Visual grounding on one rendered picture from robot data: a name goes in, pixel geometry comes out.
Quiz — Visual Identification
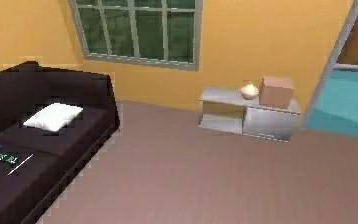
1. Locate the white pillow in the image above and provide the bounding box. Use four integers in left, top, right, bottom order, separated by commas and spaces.
22, 102, 84, 133

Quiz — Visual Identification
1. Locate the black sofa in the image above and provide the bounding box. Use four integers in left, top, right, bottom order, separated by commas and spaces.
0, 60, 121, 224

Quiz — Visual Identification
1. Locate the grey door frame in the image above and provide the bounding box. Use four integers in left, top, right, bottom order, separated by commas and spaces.
300, 0, 358, 129

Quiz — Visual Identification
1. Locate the thin white pencil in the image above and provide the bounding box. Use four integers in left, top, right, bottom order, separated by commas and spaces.
7, 153, 35, 176

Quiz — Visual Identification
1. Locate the black remote control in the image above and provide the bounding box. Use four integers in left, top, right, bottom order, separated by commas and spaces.
0, 151, 20, 169

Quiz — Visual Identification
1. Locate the grey framed window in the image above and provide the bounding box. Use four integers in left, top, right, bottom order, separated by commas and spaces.
68, 0, 204, 72

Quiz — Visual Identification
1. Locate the cream round vase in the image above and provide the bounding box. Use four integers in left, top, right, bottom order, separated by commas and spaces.
239, 80, 260, 101

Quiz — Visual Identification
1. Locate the grey low cabinet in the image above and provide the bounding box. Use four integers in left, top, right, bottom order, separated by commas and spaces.
198, 86, 302, 143

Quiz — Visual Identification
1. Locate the brown cardboard box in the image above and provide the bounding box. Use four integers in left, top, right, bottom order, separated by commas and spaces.
258, 75, 295, 110

